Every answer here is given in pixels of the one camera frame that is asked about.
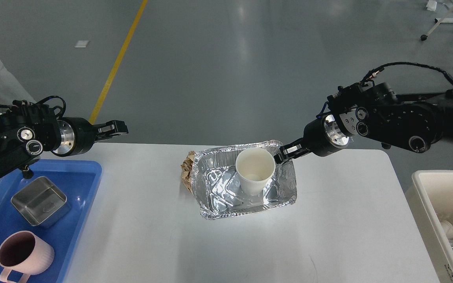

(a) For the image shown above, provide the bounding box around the pink ribbed mug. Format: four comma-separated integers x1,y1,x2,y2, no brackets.
0,230,55,283

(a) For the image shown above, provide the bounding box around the square stainless steel container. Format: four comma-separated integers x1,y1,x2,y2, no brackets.
11,176,72,229

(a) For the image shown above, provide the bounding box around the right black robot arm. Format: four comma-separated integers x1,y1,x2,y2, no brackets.
274,62,453,164

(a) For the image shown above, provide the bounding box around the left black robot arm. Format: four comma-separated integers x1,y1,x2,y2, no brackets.
0,96,129,179

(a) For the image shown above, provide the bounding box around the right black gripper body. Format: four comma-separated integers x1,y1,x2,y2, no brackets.
303,115,350,156

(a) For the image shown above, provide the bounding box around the white paper cup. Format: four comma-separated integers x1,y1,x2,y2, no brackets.
235,147,276,196

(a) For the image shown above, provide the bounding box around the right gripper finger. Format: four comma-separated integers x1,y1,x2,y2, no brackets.
274,150,311,164
282,138,307,153

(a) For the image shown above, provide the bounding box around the brown paper ball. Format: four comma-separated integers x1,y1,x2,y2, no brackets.
181,151,196,194

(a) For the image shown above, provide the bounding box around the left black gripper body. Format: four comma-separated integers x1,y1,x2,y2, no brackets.
52,118,98,156

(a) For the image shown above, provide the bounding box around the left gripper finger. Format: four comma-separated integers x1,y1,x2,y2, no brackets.
95,120,128,136
94,132,123,143

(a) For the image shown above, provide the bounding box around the white plastic bin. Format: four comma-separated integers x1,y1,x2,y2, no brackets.
405,170,453,283

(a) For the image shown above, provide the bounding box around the aluminium foil tray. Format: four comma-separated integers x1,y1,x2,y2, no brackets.
190,140,297,220

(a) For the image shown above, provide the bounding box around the blue plastic tray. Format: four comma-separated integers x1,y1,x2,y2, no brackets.
0,159,102,283

